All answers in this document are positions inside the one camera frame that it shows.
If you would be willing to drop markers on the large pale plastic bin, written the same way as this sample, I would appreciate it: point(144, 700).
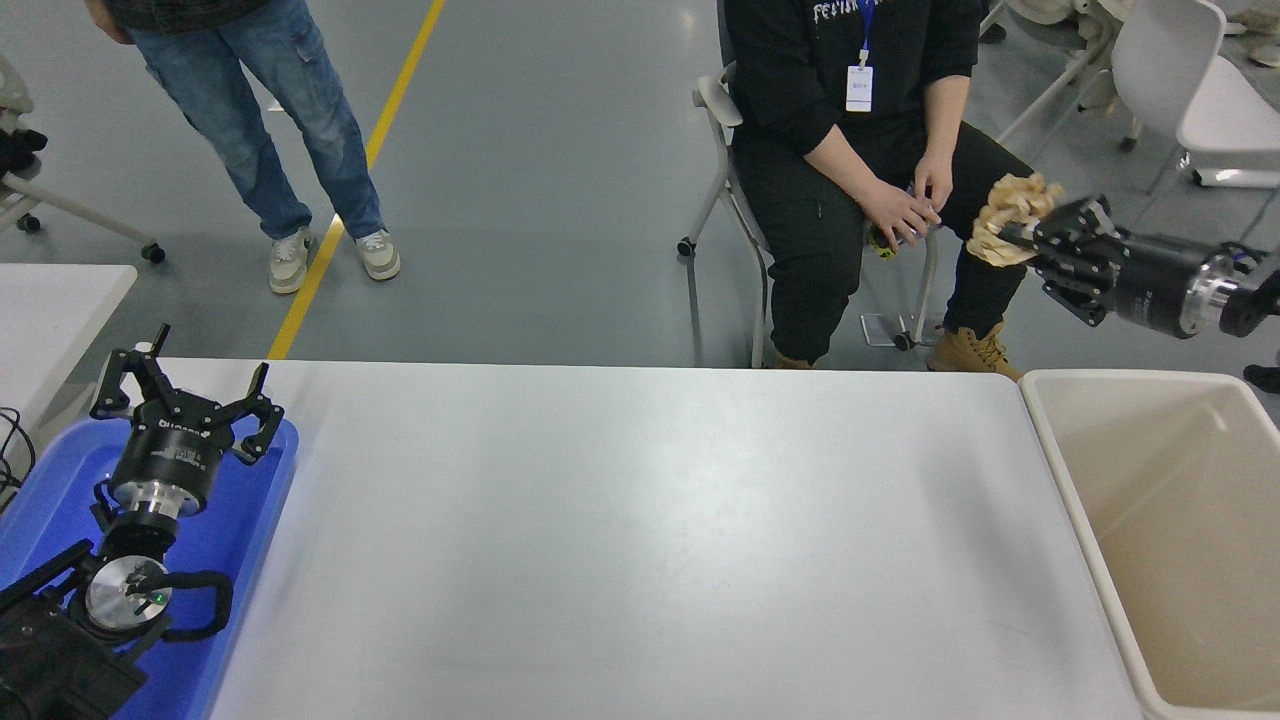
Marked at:
point(1180, 560)

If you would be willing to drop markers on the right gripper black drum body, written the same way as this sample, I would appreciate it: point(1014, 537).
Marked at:
point(1155, 285)

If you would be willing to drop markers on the yellow floor tape line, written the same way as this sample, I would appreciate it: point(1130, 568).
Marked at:
point(400, 75)

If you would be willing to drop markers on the white side table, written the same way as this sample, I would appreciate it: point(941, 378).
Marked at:
point(50, 310)

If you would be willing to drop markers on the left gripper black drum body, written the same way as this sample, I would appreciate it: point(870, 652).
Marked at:
point(175, 445)

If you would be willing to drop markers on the grey padded armchair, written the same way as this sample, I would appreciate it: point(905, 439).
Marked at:
point(715, 95)

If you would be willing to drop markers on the white rolling chair base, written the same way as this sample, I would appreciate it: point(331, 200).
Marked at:
point(70, 208)

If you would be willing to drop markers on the small dark yellow object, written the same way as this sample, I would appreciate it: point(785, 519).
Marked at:
point(882, 245)

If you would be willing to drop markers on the person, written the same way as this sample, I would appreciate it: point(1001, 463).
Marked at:
point(800, 230)
point(250, 120)

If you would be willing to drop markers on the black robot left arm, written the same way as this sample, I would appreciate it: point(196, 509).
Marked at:
point(120, 590)

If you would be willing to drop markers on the person's right hand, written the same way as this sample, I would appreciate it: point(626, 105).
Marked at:
point(900, 212)
point(110, 20)

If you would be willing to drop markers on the person's left hand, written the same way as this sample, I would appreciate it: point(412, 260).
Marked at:
point(937, 178)

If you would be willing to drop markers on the tan paper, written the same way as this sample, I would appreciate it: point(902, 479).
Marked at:
point(1005, 215)

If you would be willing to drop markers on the person's left forearm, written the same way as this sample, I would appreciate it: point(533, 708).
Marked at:
point(945, 115)

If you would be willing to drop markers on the white plastic chair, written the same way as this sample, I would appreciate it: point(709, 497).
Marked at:
point(1230, 110)

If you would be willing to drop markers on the blue plastic tray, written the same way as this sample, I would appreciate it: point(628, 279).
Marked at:
point(240, 530)

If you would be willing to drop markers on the person's right forearm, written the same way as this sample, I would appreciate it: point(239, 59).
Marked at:
point(840, 160)

